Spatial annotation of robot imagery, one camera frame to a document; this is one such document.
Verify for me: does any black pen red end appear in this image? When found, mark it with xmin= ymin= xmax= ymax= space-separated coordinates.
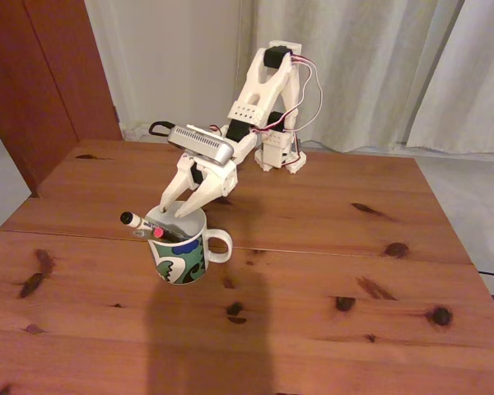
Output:
xmin=152 ymin=227 xmax=189 ymax=243

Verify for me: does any white marker black cap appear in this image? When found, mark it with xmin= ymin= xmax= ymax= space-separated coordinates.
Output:
xmin=119 ymin=211 xmax=161 ymax=231

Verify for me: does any white mug green blue pattern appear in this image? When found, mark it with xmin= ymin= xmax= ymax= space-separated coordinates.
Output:
xmin=143 ymin=201 xmax=234 ymax=286

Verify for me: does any white curtain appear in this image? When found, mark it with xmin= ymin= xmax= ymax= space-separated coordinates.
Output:
xmin=238 ymin=0 xmax=468 ymax=156
xmin=407 ymin=0 xmax=494 ymax=156

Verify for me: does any brown wooden door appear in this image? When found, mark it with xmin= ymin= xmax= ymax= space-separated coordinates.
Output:
xmin=0 ymin=0 xmax=123 ymax=198

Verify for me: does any white furniture panel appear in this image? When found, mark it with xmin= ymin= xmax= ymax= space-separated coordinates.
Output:
xmin=0 ymin=110 xmax=33 ymax=244

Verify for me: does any silver camera box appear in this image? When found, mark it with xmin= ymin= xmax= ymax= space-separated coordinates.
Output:
xmin=166 ymin=123 xmax=235 ymax=166

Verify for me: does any black camera cable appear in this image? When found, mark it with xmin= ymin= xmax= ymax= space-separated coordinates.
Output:
xmin=148 ymin=119 xmax=176 ymax=137

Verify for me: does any red white servo cable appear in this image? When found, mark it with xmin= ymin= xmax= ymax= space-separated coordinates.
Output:
xmin=249 ymin=53 xmax=325 ymax=135

